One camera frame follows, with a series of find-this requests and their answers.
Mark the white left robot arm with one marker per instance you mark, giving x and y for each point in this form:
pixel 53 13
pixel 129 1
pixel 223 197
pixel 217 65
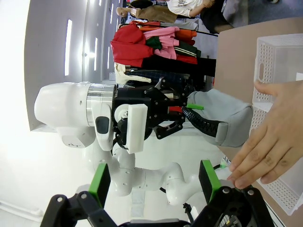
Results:
pixel 66 106

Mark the figure in brown garment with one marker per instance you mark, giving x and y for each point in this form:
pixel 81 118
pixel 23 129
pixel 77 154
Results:
pixel 154 13

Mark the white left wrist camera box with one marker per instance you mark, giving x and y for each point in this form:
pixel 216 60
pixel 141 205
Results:
pixel 136 127

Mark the pink hanging garment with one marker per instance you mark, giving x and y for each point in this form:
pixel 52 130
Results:
pixel 165 37

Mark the red hanging jacket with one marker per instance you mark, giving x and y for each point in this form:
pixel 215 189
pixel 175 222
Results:
pixel 127 45

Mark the person in white printed T-shirt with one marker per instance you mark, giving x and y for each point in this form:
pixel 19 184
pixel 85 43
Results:
pixel 182 8

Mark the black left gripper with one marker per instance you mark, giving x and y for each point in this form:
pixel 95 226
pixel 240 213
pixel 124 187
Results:
pixel 135 97

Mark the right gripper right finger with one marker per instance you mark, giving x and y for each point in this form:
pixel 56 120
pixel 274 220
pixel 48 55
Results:
pixel 208 184

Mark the green red striped garment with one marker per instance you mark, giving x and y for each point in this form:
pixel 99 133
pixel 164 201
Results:
pixel 187 50

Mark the white perforated plastic basket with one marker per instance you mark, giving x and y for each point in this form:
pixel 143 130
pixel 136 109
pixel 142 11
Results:
pixel 267 54
pixel 281 194

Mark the black folded garment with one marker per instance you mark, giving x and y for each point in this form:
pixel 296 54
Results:
pixel 170 65

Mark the grey CAMPUS pencil case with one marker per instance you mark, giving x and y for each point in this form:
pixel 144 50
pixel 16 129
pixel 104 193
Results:
pixel 225 111

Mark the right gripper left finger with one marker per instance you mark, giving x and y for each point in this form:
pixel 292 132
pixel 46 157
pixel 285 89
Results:
pixel 97 186

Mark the person's left hand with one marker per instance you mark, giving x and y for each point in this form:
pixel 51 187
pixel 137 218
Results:
pixel 279 132

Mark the long ceiling light strip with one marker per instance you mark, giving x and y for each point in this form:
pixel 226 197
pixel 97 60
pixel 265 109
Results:
pixel 95 54
pixel 68 47

